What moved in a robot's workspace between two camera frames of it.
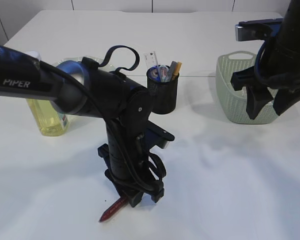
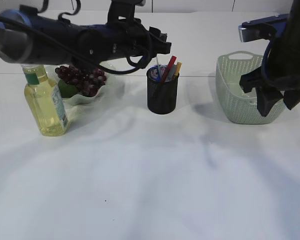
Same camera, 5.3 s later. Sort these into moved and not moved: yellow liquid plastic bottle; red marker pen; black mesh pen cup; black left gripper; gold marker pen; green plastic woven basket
Moved: black left gripper; red marker pen
Not moved: green plastic woven basket; black mesh pen cup; yellow liquid plastic bottle; gold marker pen
